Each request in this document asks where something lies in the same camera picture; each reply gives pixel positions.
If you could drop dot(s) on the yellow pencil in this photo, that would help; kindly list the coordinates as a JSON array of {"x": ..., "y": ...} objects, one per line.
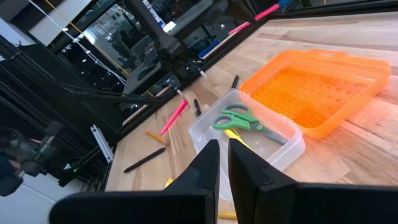
[{"x": 234, "y": 137}]

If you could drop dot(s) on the orange pencil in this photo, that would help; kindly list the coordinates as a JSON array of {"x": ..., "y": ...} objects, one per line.
[{"x": 155, "y": 136}]

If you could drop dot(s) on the pink highlighter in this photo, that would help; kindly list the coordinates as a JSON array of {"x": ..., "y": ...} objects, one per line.
[{"x": 174, "y": 117}]

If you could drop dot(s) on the black aluminium table frame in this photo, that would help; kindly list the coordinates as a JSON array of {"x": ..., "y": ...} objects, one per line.
[{"x": 133, "y": 133}]

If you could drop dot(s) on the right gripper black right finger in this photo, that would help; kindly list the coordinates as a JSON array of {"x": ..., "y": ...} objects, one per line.
[{"x": 255, "y": 193}]

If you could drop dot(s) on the black pen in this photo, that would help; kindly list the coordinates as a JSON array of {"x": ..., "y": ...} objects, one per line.
[
  {"x": 197, "y": 108},
  {"x": 144, "y": 160},
  {"x": 235, "y": 81}
]

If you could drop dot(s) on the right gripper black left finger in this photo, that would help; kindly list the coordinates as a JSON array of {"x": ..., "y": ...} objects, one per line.
[{"x": 199, "y": 186}]

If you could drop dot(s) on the orange plastic box lid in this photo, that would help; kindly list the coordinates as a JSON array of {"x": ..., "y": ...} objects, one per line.
[{"x": 311, "y": 93}]

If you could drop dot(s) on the yellow highlighter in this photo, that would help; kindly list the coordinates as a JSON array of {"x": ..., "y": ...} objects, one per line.
[{"x": 168, "y": 183}]

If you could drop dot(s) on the pink pen with blue cap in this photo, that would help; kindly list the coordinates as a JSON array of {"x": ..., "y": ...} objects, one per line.
[{"x": 239, "y": 28}]

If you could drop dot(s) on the dark blurred device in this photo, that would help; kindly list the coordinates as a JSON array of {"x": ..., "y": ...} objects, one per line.
[{"x": 28, "y": 155}]

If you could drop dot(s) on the silver metal bracket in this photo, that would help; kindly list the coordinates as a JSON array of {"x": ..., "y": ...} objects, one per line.
[{"x": 101, "y": 143}]

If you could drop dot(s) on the clear plastic supply box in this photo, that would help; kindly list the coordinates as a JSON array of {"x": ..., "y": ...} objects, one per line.
[{"x": 205, "y": 137}]

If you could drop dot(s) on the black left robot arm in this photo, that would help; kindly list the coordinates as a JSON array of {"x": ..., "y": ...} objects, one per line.
[{"x": 168, "y": 40}]

